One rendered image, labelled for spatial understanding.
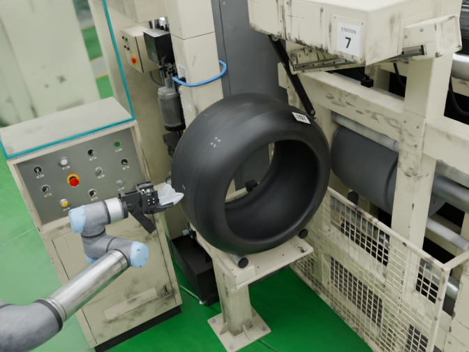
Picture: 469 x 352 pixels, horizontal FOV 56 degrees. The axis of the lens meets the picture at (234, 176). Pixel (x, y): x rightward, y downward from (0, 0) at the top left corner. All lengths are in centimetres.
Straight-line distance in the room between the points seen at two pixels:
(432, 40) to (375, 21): 15
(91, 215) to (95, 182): 75
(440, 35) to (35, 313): 121
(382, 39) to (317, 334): 174
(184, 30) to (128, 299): 149
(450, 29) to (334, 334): 176
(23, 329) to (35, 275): 228
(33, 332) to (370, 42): 108
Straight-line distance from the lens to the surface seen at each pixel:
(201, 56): 166
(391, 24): 129
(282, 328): 261
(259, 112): 143
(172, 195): 145
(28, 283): 338
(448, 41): 132
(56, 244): 219
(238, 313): 246
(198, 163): 141
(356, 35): 126
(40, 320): 115
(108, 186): 215
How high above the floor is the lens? 206
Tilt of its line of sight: 32 degrees down
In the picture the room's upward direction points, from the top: 7 degrees counter-clockwise
